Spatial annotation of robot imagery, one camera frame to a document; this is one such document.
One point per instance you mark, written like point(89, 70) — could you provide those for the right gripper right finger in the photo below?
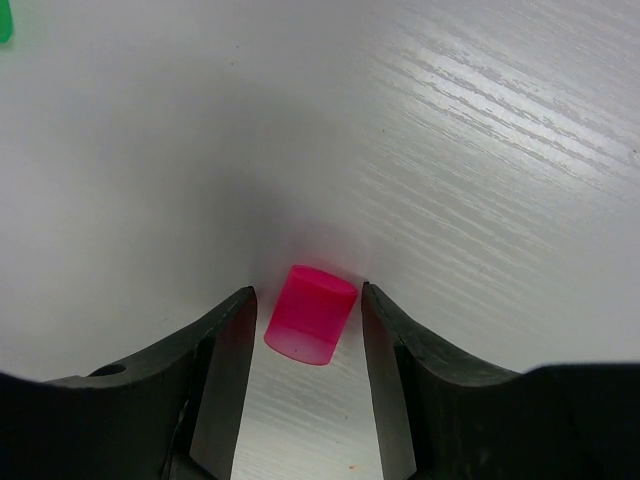
point(443, 413)

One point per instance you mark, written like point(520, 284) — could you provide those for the green highlighter cap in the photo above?
point(6, 22)

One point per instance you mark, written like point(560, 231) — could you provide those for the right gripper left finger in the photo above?
point(170, 411)

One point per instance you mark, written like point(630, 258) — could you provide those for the pink highlighter cap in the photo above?
point(310, 315)

